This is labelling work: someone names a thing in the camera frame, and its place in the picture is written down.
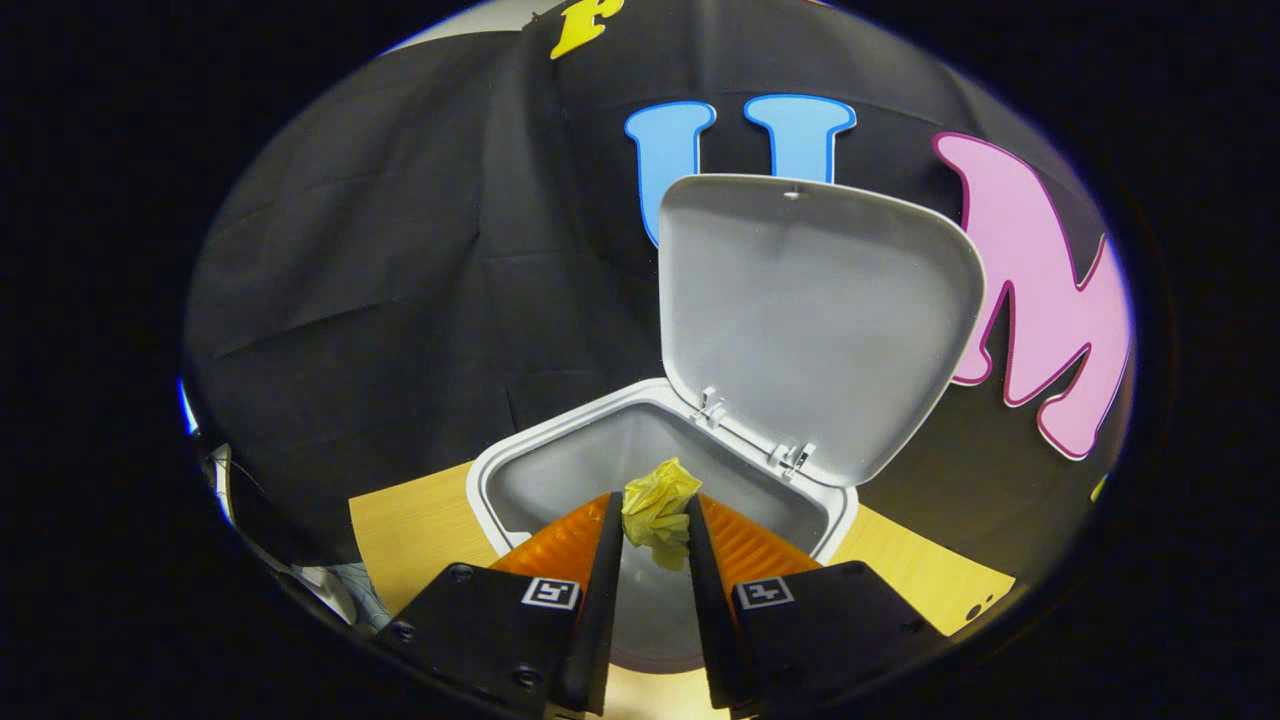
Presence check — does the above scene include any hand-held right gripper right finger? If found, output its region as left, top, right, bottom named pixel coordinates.
left=685, top=492, right=946, bottom=719

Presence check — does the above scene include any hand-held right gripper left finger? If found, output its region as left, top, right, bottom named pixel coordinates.
left=375, top=490, right=626, bottom=719

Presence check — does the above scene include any yellow paper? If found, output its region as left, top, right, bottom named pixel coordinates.
left=620, top=457, right=704, bottom=573

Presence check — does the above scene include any white desktop garbage bin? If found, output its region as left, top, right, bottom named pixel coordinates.
left=466, top=173, right=987, bottom=673

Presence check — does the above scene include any wooden desktop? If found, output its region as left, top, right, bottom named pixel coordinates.
left=348, top=460, right=1016, bottom=720

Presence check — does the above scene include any black backdrop cloth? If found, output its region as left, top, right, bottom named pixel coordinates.
left=180, top=0, right=1136, bottom=571

